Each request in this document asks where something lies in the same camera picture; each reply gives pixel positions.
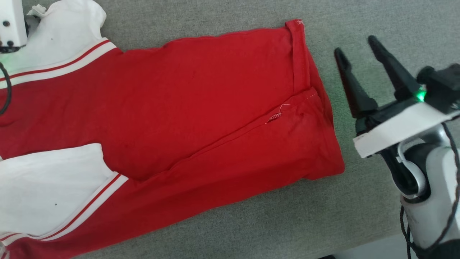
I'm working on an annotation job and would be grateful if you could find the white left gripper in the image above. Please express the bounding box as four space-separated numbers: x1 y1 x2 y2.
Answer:
0 0 29 54

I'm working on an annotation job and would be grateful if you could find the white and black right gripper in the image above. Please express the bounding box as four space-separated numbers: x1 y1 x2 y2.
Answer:
334 35 460 159

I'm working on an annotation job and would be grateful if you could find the red and white shirt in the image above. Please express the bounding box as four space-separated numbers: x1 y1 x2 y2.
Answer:
0 0 345 259

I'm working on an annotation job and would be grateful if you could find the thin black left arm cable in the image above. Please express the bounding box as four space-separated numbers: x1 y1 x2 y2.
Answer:
0 62 13 116

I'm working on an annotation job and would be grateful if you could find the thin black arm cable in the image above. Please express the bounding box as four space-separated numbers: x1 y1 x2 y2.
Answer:
0 62 13 116
400 122 460 259

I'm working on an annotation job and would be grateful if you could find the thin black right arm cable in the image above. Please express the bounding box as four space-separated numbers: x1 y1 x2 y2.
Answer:
400 122 460 259

